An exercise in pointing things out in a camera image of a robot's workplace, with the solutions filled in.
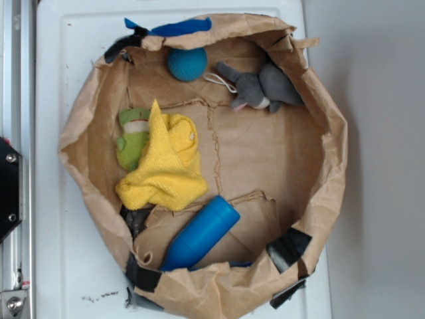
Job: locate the yellow microfiber cloth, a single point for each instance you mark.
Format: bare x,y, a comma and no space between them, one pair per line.
169,170

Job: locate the blue plastic bottle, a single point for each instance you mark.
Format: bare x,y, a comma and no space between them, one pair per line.
200,235

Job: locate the gray plush animal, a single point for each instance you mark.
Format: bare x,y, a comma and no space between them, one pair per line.
270,88

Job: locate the metal corner bracket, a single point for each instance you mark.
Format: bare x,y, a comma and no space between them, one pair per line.
14,304

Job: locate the black mounting plate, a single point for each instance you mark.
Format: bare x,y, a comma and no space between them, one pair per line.
11,189

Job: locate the green plush frog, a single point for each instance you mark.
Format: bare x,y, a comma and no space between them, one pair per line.
134,123

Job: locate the aluminum frame rail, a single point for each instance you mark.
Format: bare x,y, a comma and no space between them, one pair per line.
18,24

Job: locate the blue textured ball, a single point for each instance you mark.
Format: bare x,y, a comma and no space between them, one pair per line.
187,65

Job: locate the brown paper bag bin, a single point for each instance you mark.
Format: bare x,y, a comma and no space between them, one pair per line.
284,172

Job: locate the blue felt cloth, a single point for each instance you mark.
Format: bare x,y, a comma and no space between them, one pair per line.
172,29

